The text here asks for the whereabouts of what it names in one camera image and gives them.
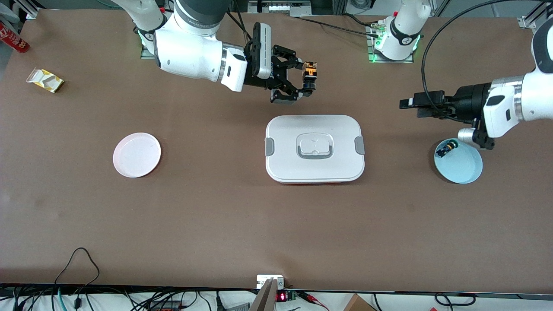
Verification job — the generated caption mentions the orange push button switch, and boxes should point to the orange push button switch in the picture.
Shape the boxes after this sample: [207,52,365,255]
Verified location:
[302,61,319,94]

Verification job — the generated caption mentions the white lidded box grey latches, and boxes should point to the white lidded box grey latches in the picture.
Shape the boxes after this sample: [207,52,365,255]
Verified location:
[264,114,365,184]

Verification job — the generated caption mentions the brown cardboard box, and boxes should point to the brown cardboard box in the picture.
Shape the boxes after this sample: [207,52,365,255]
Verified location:
[343,294,376,311]

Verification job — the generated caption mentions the white power strip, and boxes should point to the white power strip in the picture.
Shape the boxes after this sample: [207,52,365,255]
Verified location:
[248,0,312,17]

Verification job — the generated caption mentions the light blue round plate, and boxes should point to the light blue round plate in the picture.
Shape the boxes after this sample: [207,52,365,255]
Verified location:
[434,138,483,184]

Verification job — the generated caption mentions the pink round plate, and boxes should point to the pink round plate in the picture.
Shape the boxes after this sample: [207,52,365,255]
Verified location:
[113,132,162,178]

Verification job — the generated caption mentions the small white device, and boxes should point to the small white device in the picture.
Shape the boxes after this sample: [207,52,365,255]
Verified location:
[257,275,285,289]

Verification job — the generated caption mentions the red clip lead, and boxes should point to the red clip lead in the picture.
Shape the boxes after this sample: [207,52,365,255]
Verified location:
[298,292,330,311]

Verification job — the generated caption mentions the grey metal bar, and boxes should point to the grey metal bar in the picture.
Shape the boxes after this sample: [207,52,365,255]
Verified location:
[250,279,279,311]

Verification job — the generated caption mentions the yellow open carton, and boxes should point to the yellow open carton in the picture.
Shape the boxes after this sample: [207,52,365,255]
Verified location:
[25,68,65,94]

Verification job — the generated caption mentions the red drink can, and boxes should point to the red drink can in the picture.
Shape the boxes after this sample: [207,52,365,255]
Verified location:
[0,21,30,53]

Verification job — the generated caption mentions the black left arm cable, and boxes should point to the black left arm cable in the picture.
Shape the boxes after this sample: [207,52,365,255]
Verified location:
[421,0,553,104]

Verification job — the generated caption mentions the black cable to arm base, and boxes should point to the black cable to arm base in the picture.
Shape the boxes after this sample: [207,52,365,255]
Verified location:
[294,13,383,39]

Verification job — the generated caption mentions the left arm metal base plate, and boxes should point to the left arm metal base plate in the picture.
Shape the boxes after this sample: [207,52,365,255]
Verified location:
[366,24,414,64]

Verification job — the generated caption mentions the aluminium profile bracket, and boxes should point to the aluminium profile bracket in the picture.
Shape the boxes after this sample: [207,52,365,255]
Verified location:
[518,0,546,29]

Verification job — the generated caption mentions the black coiled cable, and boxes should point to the black coiled cable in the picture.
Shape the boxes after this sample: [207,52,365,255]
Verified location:
[434,293,477,306]

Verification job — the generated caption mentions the thin black looped cable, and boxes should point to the thin black looped cable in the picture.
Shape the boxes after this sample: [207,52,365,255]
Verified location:
[54,247,101,298]

